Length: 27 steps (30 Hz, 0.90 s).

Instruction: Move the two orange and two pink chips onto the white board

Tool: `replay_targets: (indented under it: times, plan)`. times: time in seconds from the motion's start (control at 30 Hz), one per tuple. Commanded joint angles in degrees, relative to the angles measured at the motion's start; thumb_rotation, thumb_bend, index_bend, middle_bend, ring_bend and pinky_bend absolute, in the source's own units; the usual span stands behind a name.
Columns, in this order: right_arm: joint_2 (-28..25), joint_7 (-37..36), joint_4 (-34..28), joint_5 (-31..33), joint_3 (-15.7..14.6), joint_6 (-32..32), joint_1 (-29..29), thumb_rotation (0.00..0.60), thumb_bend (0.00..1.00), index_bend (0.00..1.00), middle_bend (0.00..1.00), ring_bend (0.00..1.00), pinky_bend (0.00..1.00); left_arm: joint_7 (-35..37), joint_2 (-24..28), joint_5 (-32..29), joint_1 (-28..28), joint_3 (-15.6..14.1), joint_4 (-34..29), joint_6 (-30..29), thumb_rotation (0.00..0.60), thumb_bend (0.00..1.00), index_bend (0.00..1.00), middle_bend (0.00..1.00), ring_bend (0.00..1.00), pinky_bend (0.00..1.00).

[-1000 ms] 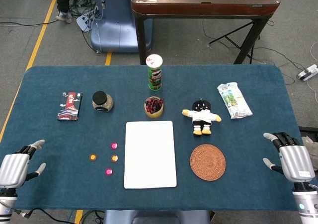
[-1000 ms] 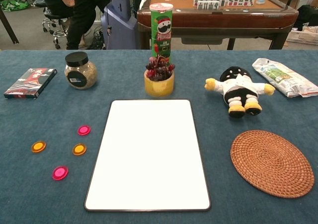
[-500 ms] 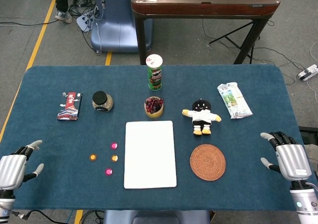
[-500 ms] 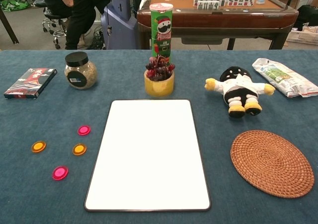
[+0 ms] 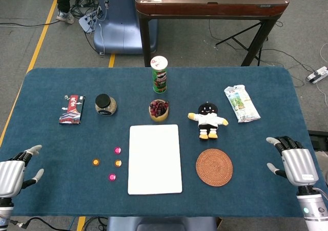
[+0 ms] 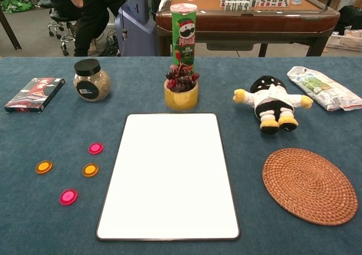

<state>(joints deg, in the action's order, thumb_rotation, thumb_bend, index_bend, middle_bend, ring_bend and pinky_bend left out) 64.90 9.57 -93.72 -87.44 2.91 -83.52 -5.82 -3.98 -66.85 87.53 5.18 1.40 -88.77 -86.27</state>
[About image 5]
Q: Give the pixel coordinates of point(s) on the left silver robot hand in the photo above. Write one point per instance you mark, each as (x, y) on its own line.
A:
(11, 176)

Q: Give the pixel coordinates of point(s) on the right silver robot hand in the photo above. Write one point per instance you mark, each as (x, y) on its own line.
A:
(299, 164)

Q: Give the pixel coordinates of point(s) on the orange button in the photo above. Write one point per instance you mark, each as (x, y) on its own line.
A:
(118, 163)
(95, 162)

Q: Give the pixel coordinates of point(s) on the pink button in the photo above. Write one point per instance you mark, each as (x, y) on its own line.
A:
(117, 150)
(112, 177)

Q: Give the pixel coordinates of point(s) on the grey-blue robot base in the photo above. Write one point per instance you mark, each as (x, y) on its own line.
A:
(161, 224)

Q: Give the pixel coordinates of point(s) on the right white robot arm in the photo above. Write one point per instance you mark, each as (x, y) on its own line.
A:
(314, 208)

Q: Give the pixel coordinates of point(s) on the black box beside table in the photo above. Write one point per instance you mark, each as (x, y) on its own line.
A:
(319, 133)

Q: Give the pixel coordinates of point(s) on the blue table cloth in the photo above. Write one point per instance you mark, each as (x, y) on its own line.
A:
(64, 144)

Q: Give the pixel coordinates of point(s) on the white green snack bag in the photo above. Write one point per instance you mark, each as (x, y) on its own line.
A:
(241, 104)

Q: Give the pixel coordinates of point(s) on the brown woven round coaster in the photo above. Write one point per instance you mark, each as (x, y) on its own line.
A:
(214, 167)

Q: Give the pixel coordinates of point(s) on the black plush doll white shirt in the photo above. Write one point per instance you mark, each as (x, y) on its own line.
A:
(208, 119)

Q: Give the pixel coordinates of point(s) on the glass jar black lid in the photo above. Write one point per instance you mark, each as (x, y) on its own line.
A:
(103, 105)

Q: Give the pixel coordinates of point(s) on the black metal stand legs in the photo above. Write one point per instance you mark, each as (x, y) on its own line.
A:
(237, 37)

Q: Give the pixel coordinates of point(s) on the white magnetic board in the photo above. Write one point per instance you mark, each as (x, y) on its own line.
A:
(155, 159)

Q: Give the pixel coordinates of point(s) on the yellow round cup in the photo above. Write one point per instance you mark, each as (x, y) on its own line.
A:
(159, 118)

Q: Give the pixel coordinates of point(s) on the dark red grape bunch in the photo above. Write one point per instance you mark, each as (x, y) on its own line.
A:
(159, 107)

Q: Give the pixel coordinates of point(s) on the green Pringles can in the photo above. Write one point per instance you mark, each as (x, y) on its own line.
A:
(159, 80)

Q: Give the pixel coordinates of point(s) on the white power strip with plugs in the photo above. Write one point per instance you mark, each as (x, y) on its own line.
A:
(85, 23)

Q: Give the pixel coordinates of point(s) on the blue wheeled machine base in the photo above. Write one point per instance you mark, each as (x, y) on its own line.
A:
(120, 31)

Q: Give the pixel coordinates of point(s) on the person in black trousers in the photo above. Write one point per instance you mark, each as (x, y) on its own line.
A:
(62, 0)

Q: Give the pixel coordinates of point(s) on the brown mahjong table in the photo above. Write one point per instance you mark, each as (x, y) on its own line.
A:
(205, 7)

